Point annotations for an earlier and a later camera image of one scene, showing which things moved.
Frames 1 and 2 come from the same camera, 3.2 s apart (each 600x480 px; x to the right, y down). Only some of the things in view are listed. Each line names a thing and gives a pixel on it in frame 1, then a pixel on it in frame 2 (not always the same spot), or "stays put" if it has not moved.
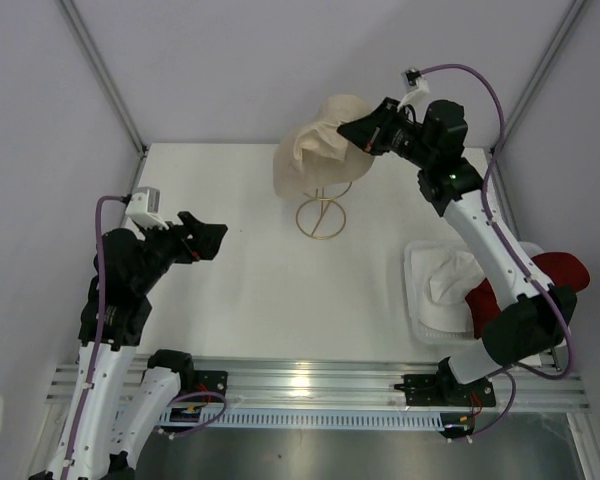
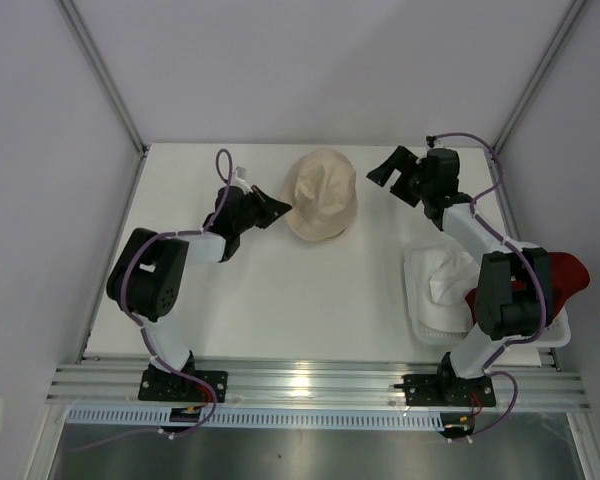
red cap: (562, 268) stays put
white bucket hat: (438, 277) stays put
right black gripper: (370, 132) -> (401, 159)
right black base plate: (444, 390) stays put
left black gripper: (203, 243) -> (271, 209)
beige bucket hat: (313, 156) -> (321, 188)
